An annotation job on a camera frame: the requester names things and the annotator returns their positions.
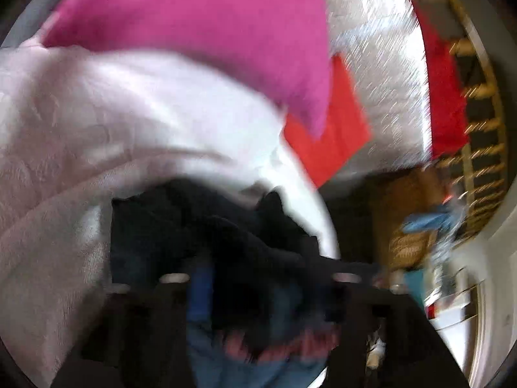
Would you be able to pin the blue cloth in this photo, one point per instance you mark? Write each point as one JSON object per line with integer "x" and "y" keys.
{"x": 428, "y": 220}

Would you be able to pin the red pillow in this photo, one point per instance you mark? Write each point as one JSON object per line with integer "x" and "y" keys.
{"x": 339, "y": 129}

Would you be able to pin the wooden stair railing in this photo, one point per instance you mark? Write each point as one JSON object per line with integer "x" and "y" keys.
{"x": 490, "y": 125}

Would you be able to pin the pale pink blanket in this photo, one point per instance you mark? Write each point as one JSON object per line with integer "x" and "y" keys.
{"x": 101, "y": 129}

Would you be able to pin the navy padded jacket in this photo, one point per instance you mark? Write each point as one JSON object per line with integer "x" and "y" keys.
{"x": 242, "y": 242}

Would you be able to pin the magenta pillow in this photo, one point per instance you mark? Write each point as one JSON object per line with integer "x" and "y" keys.
{"x": 202, "y": 20}

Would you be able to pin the silver foil panel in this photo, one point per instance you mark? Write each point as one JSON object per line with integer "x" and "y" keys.
{"x": 383, "y": 68}

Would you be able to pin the red cloth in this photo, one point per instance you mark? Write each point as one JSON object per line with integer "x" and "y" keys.
{"x": 444, "y": 101}

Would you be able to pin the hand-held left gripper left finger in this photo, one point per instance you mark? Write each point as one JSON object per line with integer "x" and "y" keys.
{"x": 200, "y": 299}

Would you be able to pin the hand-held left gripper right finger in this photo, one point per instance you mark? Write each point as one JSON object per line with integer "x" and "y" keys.
{"x": 363, "y": 311}

